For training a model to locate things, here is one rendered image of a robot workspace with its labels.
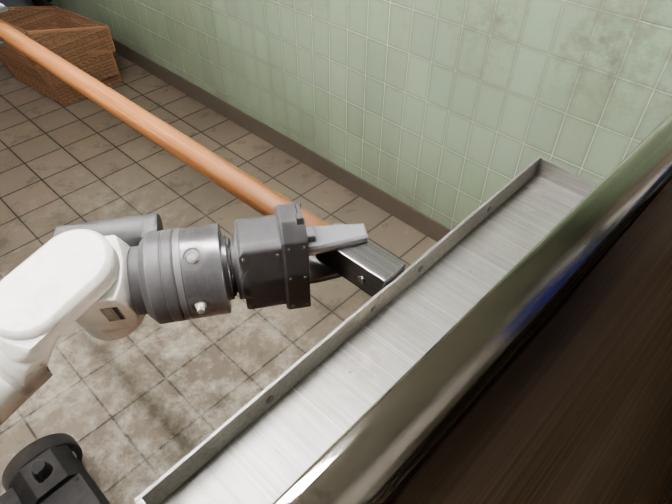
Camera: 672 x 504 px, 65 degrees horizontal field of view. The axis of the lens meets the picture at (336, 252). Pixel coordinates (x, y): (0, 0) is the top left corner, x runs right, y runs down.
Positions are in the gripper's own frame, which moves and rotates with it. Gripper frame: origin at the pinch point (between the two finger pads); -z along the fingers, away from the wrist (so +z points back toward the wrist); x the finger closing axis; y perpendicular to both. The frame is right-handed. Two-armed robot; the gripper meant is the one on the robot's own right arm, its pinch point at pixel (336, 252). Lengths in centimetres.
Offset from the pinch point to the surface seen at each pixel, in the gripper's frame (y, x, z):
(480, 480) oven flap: 31.8, -21.5, 2.5
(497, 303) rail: 27.5, -24.0, 0.6
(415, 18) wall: -137, 32, -57
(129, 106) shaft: -31.9, -1.2, 21.6
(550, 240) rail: 25.1, -24.0, -2.5
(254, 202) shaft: -9.0, -0.4, 7.2
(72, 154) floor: -219, 120, 93
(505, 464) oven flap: 31.5, -21.4, 1.6
